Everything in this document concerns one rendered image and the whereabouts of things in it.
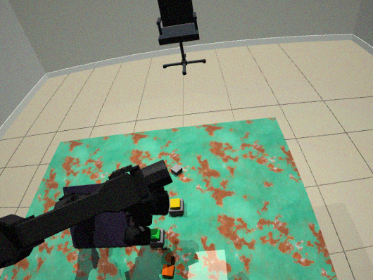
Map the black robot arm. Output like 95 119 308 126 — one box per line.
0 160 173 268

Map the green button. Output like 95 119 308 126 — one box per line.
149 228 165 246

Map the yellow button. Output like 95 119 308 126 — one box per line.
169 198 184 215

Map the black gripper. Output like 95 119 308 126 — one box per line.
123 204 153 246

